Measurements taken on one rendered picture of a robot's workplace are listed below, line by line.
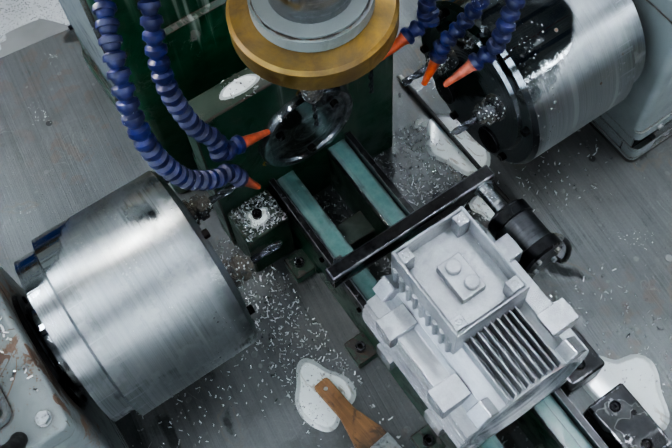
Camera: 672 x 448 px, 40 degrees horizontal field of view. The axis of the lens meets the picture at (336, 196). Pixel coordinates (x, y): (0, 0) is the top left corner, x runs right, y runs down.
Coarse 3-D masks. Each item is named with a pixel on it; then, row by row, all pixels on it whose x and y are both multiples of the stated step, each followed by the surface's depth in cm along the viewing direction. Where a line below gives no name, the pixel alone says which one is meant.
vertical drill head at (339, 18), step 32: (256, 0) 92; (288, 0) 88; (320, 0) 88; (352, 0) 92; (384, 0) 94; (256, 32) 93; (288, 32) 90; (320, 32) 90; (352, 32) 91; (384, 32) 93; (256, 64) 92; (288, 64) 91; (320, 64) 91; (352, 64) 91; (320, 96) 98
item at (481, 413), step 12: (384, 276) 107; (372, 288) 108; (384, 288) 107; (396, 288) 106; (384, 300) 107; (564, 348) 102; (576, 348) 102; (564, 360) 102; (480, 408) 99; (492, 408) 100; (480, 420) 100; (480, 444) 112
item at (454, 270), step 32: (448, 224) 105; (416, 256) 105; (448, 256) 105; (480, 256) 105; (416, 288) 101; (448, 288) 103; (480, 288) 102; (512, 288) 100; (448, 320) 98; (480, 320) 98
